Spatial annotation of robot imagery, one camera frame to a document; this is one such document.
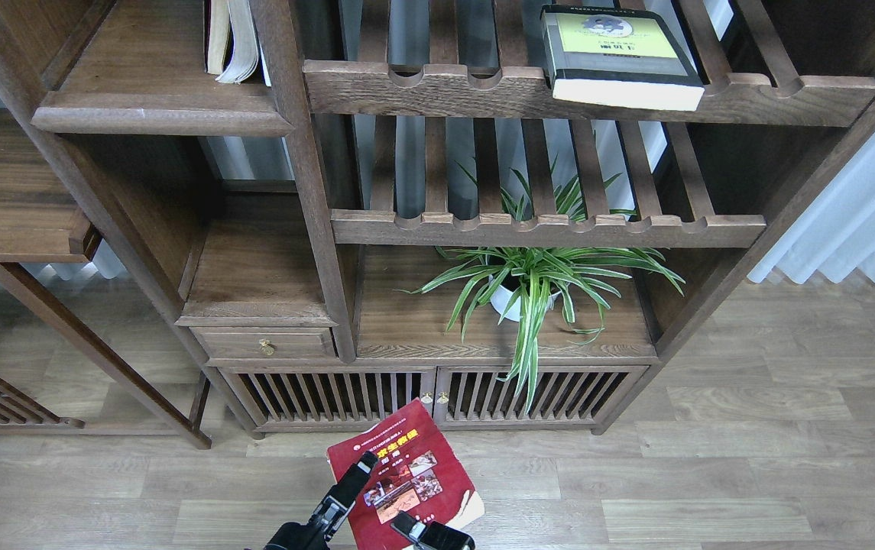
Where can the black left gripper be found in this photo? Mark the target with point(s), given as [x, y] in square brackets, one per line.
[329, 514]

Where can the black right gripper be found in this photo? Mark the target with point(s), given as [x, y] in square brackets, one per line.
[434, 535]

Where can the red cover book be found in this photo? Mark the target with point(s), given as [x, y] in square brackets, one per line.
[417, 472]

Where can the thick yellow grey book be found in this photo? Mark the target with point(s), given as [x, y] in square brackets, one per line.
[621, 58]

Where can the upright cream books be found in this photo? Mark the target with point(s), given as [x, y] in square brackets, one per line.
[232, 52]

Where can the brass drawer knob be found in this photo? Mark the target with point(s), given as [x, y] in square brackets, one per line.
[266, 348]

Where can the white plant pot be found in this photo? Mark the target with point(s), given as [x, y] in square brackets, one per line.
[506, 298]

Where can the large wooden bookshelf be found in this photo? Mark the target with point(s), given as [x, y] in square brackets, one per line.
[301, 212]

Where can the green spider plant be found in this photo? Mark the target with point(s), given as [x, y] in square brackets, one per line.
[588, 269]

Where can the wooden side table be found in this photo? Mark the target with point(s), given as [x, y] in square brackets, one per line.
[41, 224]

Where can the white pleated curtain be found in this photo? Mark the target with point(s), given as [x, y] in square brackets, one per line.
[835, 236]

